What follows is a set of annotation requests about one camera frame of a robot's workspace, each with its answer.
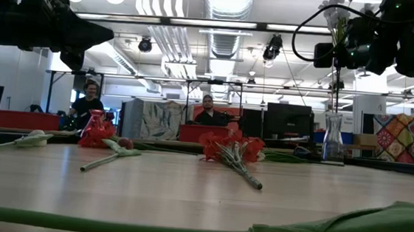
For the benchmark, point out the clear glass vase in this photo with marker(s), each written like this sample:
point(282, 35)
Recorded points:
point(332, 148)

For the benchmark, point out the red glass vase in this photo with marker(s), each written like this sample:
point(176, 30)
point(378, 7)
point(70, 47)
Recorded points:
point(95, 116)

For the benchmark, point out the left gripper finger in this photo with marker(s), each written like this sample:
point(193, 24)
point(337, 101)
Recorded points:
point(83, 42)
point(84, 28)

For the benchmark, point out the blue plastic bin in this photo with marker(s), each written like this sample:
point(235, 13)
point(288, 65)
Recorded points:
point(349, 139)

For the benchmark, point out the black background rig frame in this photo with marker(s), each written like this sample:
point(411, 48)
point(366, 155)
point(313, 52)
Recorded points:
point(215, 82)

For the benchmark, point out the orange-red partition panel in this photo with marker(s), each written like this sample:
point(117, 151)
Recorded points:
point(197, 112)

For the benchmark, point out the narrow black computer monitor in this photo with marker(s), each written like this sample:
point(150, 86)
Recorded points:
point(252, 123)

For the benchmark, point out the black aluminium table frame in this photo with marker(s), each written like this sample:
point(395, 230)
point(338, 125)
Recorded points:
point(391, 167)

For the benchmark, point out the grey leaf-print panel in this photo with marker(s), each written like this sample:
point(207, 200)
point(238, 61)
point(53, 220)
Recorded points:
point(155, 119)

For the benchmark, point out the brown cardboard box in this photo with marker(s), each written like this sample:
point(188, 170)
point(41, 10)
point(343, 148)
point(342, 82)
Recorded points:
point(365, 139)

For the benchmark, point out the large black computer monitor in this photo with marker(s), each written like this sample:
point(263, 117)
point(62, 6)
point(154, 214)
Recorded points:
point(288, 120)

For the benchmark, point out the red plastic bin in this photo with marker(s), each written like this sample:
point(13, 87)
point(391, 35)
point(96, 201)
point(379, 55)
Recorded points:
point(194, 133)
point(25, 120)

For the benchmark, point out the colourful patchwork quilt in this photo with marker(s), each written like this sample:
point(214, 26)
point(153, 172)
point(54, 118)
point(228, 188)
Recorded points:
point(401, 138)

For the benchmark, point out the black background robot arm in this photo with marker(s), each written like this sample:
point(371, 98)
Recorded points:
point(67, 121)
point(36, 109)
point(231, 116)

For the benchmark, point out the person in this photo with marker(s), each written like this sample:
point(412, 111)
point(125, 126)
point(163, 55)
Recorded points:
point(210, 118)
point(87, 106)

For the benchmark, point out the white artificial tulip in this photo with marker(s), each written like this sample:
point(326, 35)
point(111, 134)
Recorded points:
point(37, 134)

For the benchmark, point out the black ceiling camera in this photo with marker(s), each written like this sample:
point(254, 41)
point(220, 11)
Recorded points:
point(145, 45)
point(272, 49)

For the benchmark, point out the silver ventilation duct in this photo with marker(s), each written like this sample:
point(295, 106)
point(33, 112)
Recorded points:
point(228, 6)

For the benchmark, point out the dark red artificial tulip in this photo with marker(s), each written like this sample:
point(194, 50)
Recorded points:
point(125, 143)

